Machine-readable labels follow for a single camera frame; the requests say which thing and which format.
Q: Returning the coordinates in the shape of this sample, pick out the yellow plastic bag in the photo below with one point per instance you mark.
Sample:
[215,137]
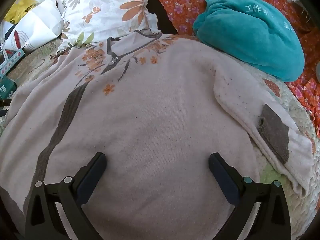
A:
[21,10]

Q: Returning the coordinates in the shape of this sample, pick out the green cardboard box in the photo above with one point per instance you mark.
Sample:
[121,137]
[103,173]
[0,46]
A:
[6,88]

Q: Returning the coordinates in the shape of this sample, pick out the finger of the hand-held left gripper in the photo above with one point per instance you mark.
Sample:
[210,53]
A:
[5,102]

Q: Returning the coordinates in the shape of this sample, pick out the orange floral bedsheet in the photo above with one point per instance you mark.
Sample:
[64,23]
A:
[180,2]

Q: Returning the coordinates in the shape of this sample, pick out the teal plush blanket bundle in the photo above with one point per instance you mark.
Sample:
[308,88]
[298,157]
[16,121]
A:
[250,37]

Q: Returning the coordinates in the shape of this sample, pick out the pale pink floral sweater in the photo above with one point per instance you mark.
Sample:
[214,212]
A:
[155,120]

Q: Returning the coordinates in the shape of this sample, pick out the cream patterned quilt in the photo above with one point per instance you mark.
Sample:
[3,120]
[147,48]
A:
[295,110]

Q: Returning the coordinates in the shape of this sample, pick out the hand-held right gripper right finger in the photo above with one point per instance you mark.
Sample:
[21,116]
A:
[225,182]

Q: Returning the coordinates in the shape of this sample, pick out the white floral pillow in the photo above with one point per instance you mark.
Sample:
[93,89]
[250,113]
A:
[107,7]

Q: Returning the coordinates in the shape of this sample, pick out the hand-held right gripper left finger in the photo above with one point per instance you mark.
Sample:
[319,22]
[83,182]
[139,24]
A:
[86,187]

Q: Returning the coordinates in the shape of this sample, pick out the white box with coloured dots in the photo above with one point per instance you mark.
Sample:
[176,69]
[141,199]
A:
[12,60]

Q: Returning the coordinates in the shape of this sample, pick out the white plastic bag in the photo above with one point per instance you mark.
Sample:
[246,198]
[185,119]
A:
[40,22]

